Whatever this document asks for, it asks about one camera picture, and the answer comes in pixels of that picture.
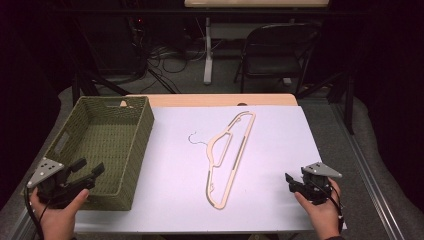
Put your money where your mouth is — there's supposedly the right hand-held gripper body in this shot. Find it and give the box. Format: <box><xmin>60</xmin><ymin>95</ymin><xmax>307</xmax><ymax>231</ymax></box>
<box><xmin>288</xmin><ymin>161</ymin><xmax>343</xmax><ymax>206</ymax></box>

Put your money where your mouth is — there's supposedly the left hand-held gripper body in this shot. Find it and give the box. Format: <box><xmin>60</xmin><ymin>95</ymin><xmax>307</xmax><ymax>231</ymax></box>
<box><xmin>26</xmin><ymin>157</ymin><xmax>96</xmax><ymax>210</ymax></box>

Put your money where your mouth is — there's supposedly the green woven basket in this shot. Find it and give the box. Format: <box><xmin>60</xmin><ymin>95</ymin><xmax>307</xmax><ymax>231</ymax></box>
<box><xmin>42</xmin><ymin>95</ymin><xmax>155</xmax><ymax>212</ymax></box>

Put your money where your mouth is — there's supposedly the beige clothes hanger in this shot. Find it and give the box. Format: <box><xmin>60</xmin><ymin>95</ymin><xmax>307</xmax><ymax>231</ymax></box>
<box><xmin>187</xmin><ymin>110</ymin><xmax>257</xmax><ymax>211</ymax></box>

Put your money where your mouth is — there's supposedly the person's right hand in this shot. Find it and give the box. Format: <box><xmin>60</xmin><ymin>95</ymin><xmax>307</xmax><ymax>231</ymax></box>
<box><xmin>294</xmin><ymin>178</ymin><xmax>343</xmax><ymax>240</ymax></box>

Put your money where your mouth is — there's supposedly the person's left hand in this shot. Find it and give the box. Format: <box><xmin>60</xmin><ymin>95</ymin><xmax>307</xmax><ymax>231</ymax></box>
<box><xmin>29</xmin><ymin>187</ymin><xmax>90</xmax><ymax>240</ymax></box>

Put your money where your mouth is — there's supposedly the white table cover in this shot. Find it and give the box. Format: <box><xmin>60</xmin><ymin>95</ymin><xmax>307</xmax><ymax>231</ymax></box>
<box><xmin>74</xmin><ymin>105</ymin><xmax>348</xmax><ymax>234</ymax></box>

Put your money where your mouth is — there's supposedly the black metal stand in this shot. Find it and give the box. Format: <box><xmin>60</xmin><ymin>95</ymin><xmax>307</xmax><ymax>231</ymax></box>
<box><xmin>295</xmin><ymin>70</ymin><xmax>355</xmax><ymax>136</ymax></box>
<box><xmin>71</xmin><ymin>64</ymin><xmax>132</xmax><ymax>107</ymax></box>

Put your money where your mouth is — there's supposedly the wooden table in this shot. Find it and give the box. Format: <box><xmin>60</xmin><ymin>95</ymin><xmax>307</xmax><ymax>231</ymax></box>
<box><xmin>125</xmin><ymin>93</ymin><xmax>299</xmax><ymax>108</ymax></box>

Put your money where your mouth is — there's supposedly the black folding chair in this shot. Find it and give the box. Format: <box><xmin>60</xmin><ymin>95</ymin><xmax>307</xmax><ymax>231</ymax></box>
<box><xmin>233</xmin><ymin>22</ymin><xmax>323</xmax><ymax>96</ymax></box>

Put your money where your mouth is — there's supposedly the white desk leg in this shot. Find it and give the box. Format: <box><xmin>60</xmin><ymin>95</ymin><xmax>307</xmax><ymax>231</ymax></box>
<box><xmin>202</xmin><ymin>16</ymin><xmax>214</xmax><ymax>85</ymax></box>

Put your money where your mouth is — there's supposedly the light desk top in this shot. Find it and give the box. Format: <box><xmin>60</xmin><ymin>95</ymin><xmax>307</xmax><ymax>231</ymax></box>
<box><xmin>183</xmin><ymin>0</ymin><xmax>331</xmax><ymax>9</ymax></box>

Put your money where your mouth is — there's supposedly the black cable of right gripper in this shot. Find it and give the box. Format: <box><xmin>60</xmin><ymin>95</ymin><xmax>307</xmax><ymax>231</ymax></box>
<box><xmin>311</xmin><ymin>182</ymin><xmax>345</xmax><ymax>234</ymax></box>

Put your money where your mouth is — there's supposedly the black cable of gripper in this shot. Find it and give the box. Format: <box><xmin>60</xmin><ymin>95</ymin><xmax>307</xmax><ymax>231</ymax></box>
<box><xmin>311</xmin><ymin>182</ymin><xmax>345</xmax><ymax>234</ymax></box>
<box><xmin>22</xmin><ymin>185</ymin><xmax>46</xmax><ymax>240</ymax></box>

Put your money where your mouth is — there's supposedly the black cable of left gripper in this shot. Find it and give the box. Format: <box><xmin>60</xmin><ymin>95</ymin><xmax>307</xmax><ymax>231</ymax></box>
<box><xmin>22</xmin><ymin>185</ymin><xmax>46</xmax><ymax>240</ymax></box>

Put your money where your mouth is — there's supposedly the aluminium rail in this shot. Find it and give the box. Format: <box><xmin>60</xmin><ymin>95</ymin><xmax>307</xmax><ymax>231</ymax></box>
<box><xmin>331</xmin><ymin>101</ymin><xmax>406</xmax><ymax>240</ymax></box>

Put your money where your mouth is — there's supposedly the bundle of floor cables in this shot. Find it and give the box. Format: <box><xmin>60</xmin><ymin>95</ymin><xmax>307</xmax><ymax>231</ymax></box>
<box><xmin>139</xmin><ymin>41</ymin><xmax>208</xmax><ymax>95</ymax></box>

